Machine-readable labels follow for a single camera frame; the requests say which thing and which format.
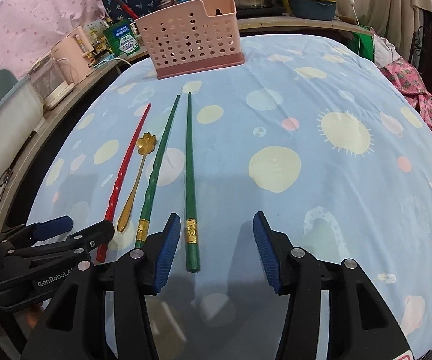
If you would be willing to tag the pink pineapple print cloth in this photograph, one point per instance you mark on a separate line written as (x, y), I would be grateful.
(414, 82)

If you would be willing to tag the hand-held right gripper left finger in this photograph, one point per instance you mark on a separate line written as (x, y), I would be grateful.
(167, 247)

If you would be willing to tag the person's left hand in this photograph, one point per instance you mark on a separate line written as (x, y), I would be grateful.
(34, 313)

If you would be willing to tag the green cloth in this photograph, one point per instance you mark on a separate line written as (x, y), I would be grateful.
(362, 43)

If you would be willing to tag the blue face mask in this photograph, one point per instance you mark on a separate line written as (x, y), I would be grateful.
(103, 61)

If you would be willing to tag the green chopstick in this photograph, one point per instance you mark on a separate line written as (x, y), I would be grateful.
(190, 180)
(156, 170)

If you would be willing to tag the pink electric kettle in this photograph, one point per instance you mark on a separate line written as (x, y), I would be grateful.
(68, 54)

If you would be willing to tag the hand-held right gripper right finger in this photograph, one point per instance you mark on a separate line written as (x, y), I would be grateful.
(266, 251)

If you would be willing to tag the gold flower spoon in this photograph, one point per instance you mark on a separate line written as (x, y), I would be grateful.
(146, 144)

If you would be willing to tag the eyeglasses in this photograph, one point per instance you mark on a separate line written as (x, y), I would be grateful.
(0, 189)

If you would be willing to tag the grey plastic bin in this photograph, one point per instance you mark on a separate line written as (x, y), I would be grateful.
(2, 101)

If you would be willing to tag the blue casserole dish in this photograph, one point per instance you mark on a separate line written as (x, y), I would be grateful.
(311, 10)

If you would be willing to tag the white countertop appliance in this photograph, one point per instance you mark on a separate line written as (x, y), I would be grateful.
(51, 86)

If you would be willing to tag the pink perforated utensil basket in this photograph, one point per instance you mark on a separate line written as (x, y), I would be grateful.
(186, 37)

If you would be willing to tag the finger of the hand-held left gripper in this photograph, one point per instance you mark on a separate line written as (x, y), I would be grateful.
(84, 238)
(56, 224)

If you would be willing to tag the pink floral cloth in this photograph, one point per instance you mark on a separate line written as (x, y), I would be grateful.
(32, 11)

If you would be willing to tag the green and white box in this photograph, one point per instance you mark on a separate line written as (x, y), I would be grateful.
(124, 39)

